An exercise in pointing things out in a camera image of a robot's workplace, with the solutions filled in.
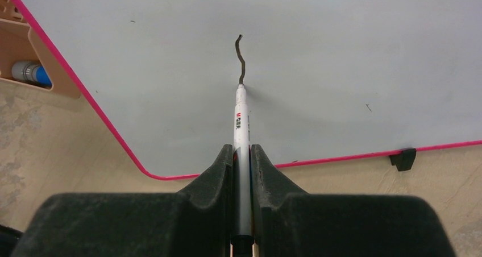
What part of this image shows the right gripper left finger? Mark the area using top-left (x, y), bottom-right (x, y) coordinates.
top-left (13, 144), bottom-right (233, 256)

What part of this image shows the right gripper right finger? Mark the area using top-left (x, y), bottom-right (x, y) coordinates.
top-left (251, 144), bottom-right (455, 256)

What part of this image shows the white whiteboard marker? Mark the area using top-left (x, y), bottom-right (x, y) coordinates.
top-left (231, 84), bottom-right (254, 256)

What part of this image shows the pink-framed whiteboard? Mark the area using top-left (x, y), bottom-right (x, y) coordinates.
top-left (12, 0), bottom-right (481, 179)

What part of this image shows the left black whiteboard foot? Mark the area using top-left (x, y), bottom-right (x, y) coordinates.
top-left (389, 148), bottom-right (417, 172)

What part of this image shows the blue small item in tray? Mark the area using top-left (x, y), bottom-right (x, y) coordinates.
top-left (11, 60), bottom-right (52, 88)

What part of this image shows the orange plastic file organizer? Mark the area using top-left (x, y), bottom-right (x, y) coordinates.
top-left (1, 0), bottom-right (81, 99)

